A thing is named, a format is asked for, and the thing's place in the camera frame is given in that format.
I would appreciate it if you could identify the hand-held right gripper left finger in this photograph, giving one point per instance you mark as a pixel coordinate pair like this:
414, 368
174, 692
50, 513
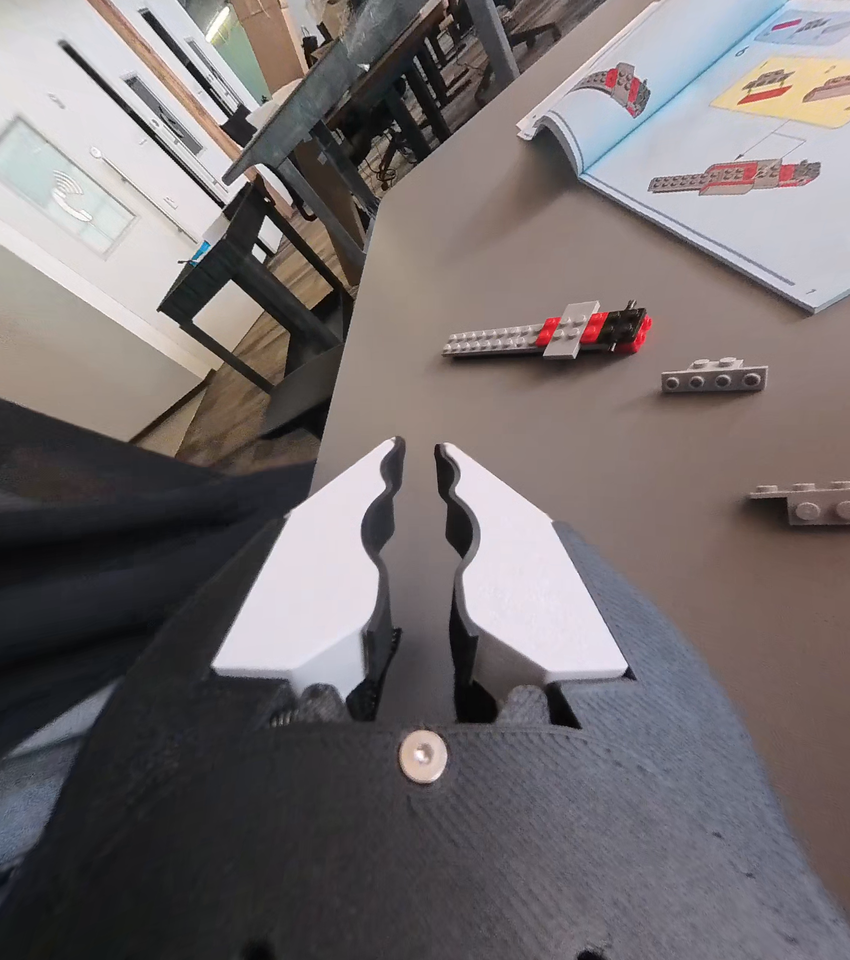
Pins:
297, 600

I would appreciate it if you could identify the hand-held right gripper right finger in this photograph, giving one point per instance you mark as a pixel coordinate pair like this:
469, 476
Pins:
537, 600

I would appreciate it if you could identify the grey plate with red bricks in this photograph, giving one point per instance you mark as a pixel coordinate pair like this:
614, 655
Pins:
492, 341

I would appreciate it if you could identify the grey bracket toy brick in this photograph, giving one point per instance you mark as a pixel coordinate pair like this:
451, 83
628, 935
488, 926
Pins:
709, 382
829, 511

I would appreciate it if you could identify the black mesh office chair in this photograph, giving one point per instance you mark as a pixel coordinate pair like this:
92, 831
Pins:
305, 397

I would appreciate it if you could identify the person's black hoodie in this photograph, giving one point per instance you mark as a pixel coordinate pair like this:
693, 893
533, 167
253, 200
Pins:
57, 562

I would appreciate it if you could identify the black side table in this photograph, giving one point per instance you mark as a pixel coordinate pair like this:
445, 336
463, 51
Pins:
222, 270

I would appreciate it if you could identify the open instruction booklet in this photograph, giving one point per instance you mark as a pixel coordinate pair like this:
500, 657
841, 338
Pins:
807, 225

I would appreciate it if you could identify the frosted window with phone sign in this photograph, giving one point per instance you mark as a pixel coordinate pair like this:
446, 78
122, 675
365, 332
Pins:
42, 180

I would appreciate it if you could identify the cardboard box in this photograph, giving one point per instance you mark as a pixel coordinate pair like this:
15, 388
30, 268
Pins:
267, 45

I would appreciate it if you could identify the wooden post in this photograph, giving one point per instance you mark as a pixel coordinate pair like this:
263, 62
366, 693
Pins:
162, 75

